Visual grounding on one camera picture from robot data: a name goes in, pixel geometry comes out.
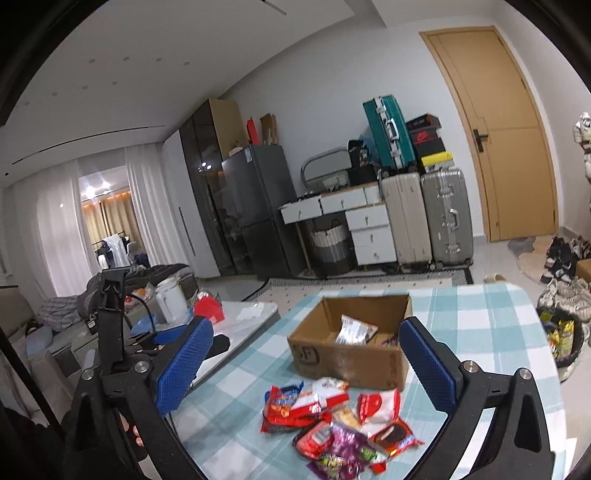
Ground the red chip bag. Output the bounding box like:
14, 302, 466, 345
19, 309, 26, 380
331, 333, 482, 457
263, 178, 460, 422
260, 382, 320, 433

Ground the purple candy bag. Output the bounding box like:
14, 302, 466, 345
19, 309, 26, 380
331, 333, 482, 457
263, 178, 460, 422
308, 422, 387, 480

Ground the white noodle snack bag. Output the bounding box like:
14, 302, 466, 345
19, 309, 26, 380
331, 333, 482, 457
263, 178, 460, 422
335, 315, 378, 345

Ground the teal plaid tablecloth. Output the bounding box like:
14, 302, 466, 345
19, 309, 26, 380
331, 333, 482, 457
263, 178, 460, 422
172, 283, 567, 479

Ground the red box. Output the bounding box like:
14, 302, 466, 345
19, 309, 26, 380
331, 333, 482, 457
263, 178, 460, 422
193, 295, 224, 324

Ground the white side table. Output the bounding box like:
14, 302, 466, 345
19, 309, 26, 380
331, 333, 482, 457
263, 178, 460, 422
189, 301, 280, 389

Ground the white red snack bag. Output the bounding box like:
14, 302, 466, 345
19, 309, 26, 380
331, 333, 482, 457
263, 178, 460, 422
356, 389, 402, 438

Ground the patterned floor rug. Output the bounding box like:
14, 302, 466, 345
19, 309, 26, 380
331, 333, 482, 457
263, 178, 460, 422
245, 267, 474, 301

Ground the beige slipper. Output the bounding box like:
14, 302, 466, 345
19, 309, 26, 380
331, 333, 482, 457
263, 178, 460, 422
484, 273, 508, 284

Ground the red barcode snack packet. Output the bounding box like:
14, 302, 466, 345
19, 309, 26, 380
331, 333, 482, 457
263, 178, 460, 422
293, 420, 335, 460

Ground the brown SF cardboard box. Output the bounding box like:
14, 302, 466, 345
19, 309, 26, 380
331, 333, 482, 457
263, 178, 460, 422
287, 294, 413, 391

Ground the woven laundry basket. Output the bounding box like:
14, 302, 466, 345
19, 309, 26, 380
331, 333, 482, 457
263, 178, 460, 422
310, 219, 356, 277

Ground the silver suitcase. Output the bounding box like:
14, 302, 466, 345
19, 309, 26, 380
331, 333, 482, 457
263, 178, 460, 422
421, 168, 474, 267

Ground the black refrigerator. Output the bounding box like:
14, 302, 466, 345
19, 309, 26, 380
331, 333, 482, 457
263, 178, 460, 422
222, 145, 305, 279

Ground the white drawer desk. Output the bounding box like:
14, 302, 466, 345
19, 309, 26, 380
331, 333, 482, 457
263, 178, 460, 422
280, 182, 398, 267

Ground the wooden door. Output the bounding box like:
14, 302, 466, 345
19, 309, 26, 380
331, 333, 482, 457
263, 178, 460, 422
421, 26, 559, 241

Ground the beige suitcase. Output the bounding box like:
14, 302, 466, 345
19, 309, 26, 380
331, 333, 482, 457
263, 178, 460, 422
381, 173, 433, 267

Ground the teal suitcase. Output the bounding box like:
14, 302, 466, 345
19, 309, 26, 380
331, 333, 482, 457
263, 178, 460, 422
363, 95, 417, 171

